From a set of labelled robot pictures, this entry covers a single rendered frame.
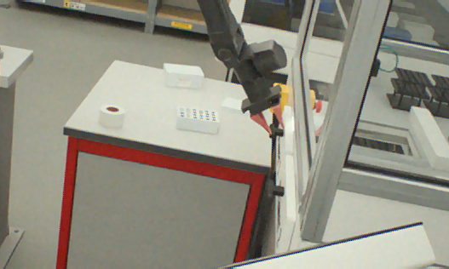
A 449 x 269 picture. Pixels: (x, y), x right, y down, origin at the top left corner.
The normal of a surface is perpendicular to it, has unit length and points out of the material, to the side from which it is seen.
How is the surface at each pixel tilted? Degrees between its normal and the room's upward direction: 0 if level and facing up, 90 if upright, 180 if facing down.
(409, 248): 40
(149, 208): 90
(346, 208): 90
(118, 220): 90
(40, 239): 0
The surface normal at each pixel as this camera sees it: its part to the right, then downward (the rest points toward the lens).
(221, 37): -0.18, 0.72
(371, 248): 0.47, -0.41
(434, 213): -0.07, 0.40
